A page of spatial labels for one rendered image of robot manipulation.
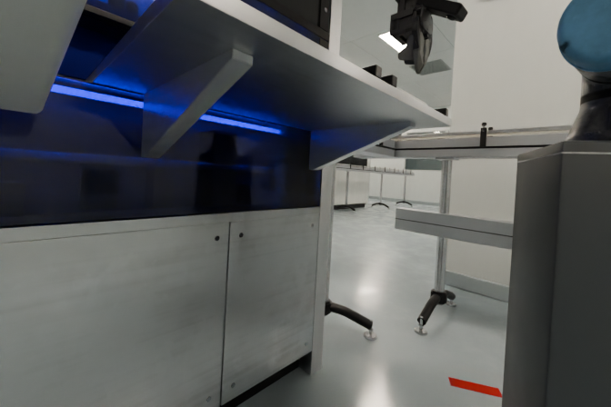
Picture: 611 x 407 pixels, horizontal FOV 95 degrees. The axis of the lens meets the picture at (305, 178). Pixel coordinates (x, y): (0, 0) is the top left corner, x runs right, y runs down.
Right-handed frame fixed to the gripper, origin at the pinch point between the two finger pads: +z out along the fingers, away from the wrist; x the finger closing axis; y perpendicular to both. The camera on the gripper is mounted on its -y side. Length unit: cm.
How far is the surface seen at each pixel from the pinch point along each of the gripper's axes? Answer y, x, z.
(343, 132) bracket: 22.1, 0.7, 14.5
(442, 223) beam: 20, -84, 49
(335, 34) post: 35.6, -9.6, -22.7
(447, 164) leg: 20, -86, 19
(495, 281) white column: 5, -143, 88
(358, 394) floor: 19, -12, 99
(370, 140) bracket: 12.6, 0.7, 17.4
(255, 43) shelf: -2, 50, 13
